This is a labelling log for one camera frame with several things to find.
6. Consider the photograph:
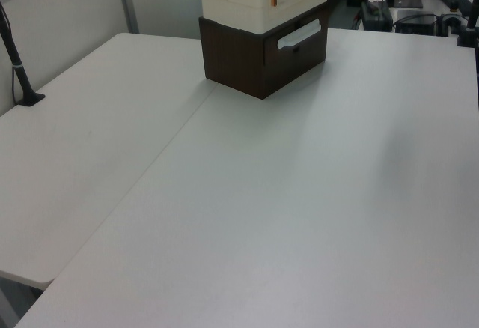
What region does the dark brown drawer box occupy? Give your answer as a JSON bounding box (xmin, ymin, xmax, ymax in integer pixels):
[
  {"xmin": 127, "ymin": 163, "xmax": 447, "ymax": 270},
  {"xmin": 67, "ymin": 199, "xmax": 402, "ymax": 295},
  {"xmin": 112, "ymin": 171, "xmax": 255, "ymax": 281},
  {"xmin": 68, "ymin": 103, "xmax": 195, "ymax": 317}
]
[{"xmin": 198, "ymin": 1, "xmax": 332, "ymax": 100}]

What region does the black case with green strip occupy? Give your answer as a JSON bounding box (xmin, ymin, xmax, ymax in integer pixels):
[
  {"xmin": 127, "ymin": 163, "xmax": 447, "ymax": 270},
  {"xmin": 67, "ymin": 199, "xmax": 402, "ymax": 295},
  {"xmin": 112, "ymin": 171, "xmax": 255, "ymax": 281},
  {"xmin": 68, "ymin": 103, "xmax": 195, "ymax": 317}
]
[{"xmin": 359, "ymin": 1, "xmax": 394, "ymax": 31}]

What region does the black desktop device box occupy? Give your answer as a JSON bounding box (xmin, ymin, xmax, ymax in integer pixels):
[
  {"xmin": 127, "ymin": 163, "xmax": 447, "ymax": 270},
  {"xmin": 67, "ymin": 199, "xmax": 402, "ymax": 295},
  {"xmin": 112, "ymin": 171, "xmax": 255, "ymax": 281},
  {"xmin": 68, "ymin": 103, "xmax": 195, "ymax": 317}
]
[{"xmin": 394, "ymin": 13, "xmax": 439, "ymax": 35}]

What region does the white drawer handle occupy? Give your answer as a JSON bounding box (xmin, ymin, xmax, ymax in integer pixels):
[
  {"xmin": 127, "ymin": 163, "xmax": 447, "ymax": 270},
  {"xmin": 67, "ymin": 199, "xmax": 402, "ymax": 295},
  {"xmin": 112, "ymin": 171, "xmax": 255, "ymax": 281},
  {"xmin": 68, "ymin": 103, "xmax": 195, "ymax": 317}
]
[{"xmin": 276, "ymin": 19, "xmax": 323, "ymax": 50}]

